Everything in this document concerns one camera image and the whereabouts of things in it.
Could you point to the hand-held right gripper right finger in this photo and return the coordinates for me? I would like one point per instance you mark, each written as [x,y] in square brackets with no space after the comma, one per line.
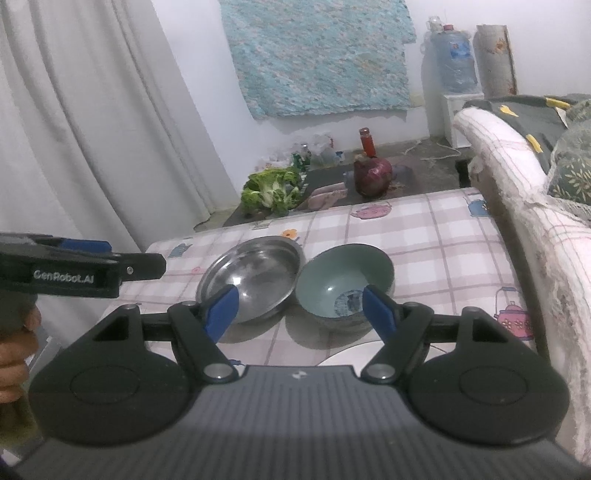
[376,311]

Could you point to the white water dispenser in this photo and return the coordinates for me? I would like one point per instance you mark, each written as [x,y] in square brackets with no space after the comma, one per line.
[450,117]

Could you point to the person's left hand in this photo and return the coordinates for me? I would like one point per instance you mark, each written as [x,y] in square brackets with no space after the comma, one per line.
[14,364]

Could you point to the white printed plate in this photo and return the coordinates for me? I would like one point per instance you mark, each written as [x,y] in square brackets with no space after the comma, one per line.
[351,353]

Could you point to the broccoli head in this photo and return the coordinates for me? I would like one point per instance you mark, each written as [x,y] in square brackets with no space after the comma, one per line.
[270,189]

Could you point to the white plaid blanket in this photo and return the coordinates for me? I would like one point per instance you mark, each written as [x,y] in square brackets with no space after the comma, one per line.
[517,194]

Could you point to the checked printed tablecloth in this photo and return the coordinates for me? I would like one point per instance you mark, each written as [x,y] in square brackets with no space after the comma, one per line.
[438,249]

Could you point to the red sauce bottle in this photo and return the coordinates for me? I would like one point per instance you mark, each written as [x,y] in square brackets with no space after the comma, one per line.
[368,141]

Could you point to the green glass bottles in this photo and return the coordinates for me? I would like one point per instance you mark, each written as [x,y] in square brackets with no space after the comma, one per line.
[301,161]

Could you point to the dark cutting board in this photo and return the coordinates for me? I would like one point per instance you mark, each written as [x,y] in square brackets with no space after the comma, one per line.
[323,177]

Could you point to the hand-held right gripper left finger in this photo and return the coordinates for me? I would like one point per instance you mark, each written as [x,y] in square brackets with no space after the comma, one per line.
[222,314]

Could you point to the blue speckled wall cloth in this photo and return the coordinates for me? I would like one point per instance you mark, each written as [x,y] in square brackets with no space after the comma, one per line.
[318,55]

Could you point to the dark green printed blanket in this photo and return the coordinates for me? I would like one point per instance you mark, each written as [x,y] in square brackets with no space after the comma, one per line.
[526,120]

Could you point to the dark red teapot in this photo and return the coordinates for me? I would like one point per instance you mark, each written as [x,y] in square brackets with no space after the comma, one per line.
[373,177]

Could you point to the large blue water jug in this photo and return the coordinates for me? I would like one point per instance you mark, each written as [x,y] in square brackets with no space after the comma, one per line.
[455,60]

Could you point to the stainless steel dish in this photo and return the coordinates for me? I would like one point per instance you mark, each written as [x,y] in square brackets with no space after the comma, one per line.
[258,272]

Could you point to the raw chicken pieces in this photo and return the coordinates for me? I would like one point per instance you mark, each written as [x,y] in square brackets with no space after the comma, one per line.
[325,196]

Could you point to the green floral pillow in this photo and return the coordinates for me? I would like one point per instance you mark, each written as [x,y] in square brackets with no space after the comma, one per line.
[572,161]

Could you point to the white curtain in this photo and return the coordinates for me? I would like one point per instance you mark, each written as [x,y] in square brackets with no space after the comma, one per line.
[92,115]

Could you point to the rolled grey mat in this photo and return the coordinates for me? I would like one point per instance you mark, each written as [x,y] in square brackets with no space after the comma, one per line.
[496,60]

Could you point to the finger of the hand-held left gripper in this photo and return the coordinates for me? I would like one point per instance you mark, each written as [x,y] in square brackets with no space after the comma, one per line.
[85,246]
[143,266]

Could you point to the green ceramic bowl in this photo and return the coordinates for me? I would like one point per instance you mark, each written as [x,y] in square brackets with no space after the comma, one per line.
[337,277]

